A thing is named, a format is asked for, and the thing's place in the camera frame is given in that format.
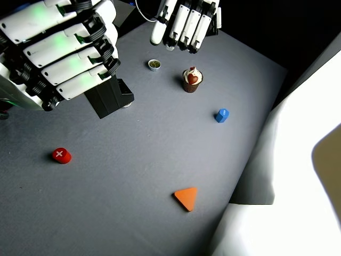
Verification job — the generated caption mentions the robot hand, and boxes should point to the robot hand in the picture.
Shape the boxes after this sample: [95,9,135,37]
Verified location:
[150,0,222,54]
[0,0,122,113]

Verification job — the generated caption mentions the black walkie-talkie radio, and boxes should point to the black walkie-talkie radio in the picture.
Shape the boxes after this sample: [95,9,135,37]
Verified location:
[84,76,135,120]

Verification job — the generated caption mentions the toy bowl of green soup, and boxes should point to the toy bowl of green soup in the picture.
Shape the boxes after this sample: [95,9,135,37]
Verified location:
[148,59,162,72]

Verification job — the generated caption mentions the toy cupcake with heart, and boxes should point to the toy cupcake with heart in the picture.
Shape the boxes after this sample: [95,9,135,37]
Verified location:
[182,66,205,93]

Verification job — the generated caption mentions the blue hexagon block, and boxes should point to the blue hexagon block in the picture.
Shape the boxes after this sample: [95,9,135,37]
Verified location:
[214,108,230,124]

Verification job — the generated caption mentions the red cylinder block white cross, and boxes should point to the red cylinder block white cross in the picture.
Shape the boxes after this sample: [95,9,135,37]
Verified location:
[52,147,72,164]

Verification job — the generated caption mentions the grey table cloth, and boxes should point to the grey table cloth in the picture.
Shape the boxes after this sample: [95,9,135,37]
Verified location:
[0,21,288,256]

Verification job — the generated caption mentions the white backdrop sheet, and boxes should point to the white backdrop sheet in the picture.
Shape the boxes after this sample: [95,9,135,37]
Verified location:
[210,39,341,256]

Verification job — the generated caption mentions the orange triangle block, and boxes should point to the orange triangle block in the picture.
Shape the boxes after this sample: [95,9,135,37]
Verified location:
[174,187,198,213]

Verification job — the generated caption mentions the tan rounded panel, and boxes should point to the tan rounded panel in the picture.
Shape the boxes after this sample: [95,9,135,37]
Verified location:
[311,124,341,214]

